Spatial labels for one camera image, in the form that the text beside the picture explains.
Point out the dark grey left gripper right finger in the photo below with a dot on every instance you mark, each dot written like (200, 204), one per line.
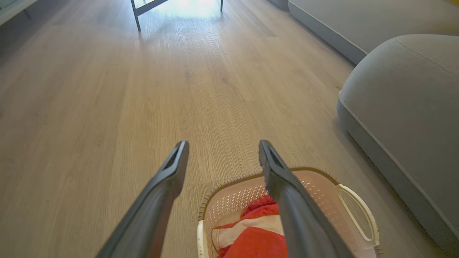
(301, 222)

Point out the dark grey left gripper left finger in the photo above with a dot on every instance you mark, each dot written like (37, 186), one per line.
(154, 208)

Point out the red and white garment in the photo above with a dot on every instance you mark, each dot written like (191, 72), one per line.
(258, 240)

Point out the beige plastic laundry basket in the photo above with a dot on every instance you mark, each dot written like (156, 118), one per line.
(233, 200)

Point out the grey fabric sofa section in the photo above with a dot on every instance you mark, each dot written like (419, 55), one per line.
(358, 21)

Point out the white low cabinet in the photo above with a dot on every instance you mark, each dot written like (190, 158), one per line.
(10, 10)

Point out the grey metal table frame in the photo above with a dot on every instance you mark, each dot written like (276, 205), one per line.
(136, 18)

